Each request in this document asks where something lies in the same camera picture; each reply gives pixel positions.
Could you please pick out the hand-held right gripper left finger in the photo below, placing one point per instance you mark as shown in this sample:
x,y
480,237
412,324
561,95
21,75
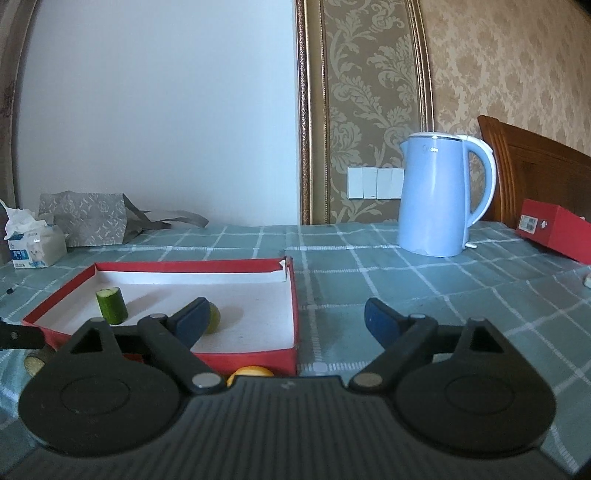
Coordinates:
x,y
191,318

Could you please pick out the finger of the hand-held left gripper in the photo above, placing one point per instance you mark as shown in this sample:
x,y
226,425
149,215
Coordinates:
x,y
21,336

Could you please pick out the orange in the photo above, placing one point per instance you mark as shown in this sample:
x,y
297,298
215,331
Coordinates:
x,y
249,371

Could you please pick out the brown patterned curtain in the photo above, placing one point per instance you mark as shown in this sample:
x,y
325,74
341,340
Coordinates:
x,y
7,92

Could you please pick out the green checked tablecloth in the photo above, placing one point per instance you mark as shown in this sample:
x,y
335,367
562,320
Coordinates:
x,y
415,286

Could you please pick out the red box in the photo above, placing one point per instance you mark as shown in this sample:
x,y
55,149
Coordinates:
x,y
558,230

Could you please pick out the white wall switch panel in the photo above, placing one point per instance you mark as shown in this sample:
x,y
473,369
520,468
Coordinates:
x,y
374,183

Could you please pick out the green cucumber piece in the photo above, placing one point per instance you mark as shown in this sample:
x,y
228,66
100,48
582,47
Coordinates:
x,y
34,364
112,307

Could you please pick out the light blue electric kettle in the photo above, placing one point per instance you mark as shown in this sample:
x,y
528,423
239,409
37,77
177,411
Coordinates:
x,y
431,198

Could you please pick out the red cardboard box tray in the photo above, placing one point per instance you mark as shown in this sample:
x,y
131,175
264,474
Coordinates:
x,y
240,323

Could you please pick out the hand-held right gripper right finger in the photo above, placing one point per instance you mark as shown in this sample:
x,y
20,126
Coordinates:
x,y
378,321

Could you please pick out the tissue pack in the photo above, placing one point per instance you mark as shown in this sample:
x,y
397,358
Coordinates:
x,y
34,244

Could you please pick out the green lime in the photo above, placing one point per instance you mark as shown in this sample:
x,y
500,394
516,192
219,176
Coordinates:
x,y
214,318

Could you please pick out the grey patterned gift bag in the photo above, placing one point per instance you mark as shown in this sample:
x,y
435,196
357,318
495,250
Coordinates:
x,y
87,219

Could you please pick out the wooden headboard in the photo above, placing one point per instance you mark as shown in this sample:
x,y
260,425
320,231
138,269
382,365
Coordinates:
x,y
535,175

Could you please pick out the gold wall trim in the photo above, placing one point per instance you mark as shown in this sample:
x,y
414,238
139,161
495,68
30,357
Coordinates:
x,y
304,115
422,69

